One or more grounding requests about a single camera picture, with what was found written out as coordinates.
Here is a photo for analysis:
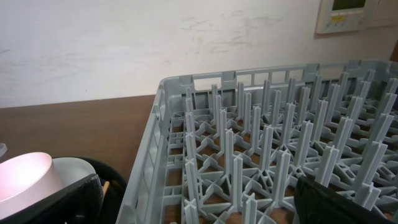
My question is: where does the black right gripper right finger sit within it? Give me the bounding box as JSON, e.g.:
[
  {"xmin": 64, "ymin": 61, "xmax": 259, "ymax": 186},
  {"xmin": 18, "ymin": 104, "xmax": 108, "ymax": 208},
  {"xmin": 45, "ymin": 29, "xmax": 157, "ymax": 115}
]
[{"xmin": 294, "ymin": 176, "xmax": 392, "ymax": 224}]

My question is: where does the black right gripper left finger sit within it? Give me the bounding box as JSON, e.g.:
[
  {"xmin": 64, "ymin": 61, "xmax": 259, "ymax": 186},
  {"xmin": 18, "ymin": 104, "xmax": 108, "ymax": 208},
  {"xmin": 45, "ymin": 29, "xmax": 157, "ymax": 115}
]
[{"xmin": 1, "ymin": 174, "xmax": 103, "ymax": 224}]

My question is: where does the grey dishwasher rack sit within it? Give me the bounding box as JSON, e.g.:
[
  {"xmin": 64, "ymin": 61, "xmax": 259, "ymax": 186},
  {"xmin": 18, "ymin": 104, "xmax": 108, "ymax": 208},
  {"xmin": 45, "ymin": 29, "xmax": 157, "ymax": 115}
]
[{"xmin": 116, "ymin": 60, "xmax": 397, "ymax": 223}]

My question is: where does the wooden chopstick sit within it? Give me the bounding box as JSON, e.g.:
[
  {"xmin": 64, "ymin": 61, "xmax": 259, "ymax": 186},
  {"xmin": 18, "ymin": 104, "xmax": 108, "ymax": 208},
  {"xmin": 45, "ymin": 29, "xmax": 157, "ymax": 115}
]
[{"xmin": 103, "ymin": 181, "xmax": 110, "ymax": 195}]

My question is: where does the grey round plate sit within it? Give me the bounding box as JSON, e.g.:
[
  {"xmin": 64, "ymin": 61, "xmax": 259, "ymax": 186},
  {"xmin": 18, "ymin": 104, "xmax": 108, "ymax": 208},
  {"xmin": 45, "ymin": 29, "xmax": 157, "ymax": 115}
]
[{"xmin": 53, "ymin": 157, "xmax": 96, "ymax": 187}]

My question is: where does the round black tray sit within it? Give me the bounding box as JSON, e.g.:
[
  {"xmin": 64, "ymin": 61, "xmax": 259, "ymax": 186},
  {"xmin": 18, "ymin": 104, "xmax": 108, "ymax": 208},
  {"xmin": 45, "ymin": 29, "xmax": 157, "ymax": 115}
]
[{"xmin": 82, "ymin": 157, "xmax": 127, "ymax": 224}]

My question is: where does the pink cup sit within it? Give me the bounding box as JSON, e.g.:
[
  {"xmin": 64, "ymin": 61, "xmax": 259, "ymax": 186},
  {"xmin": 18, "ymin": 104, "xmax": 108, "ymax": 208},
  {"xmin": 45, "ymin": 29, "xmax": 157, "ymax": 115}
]
[{"xmin": 1, "ymin": 152, "xmax": 63, "ymax": 219}]

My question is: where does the white wall control panel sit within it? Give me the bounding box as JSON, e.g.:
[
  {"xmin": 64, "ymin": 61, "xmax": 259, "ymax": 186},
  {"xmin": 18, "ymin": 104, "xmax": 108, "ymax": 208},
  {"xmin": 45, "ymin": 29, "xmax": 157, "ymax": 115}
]
[{"xmin": 315, "ymin": 0, "xmax": 398, "ymax": 34}]

